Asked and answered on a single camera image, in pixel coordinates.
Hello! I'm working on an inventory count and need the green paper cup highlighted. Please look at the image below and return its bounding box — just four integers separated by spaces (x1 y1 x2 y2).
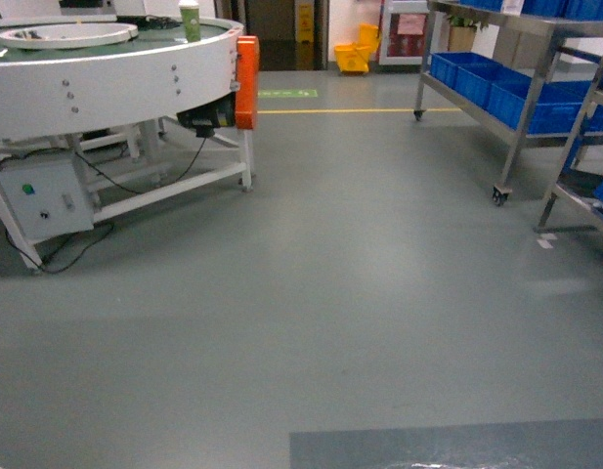
178 0 201 43

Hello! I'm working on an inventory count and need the yellow wet floor sign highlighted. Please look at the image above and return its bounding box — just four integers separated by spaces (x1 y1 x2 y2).
295 1 315 43

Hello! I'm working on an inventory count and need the yellow mop bucket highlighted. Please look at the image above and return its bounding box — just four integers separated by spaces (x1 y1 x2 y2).
334 23 380 74

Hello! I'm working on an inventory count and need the white control box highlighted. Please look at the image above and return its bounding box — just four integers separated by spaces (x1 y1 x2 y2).
0 155 94 239

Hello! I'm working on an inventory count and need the steel wheeled cart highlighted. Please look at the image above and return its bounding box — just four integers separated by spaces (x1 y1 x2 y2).
417 1 603 205

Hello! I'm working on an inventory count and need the black power cable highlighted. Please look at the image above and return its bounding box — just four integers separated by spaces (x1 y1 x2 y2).
4 130 210 276

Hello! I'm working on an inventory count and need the orange motor cover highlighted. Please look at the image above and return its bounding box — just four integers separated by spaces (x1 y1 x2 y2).
235 35 260 130

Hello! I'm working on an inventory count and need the blue crate on cart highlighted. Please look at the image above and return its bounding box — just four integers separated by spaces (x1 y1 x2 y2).
430 52 501 97
486 78 598 136
454 64 531 108

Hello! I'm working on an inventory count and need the white round conveyor table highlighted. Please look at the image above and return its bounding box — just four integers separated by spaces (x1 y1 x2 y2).
0 18 254 272

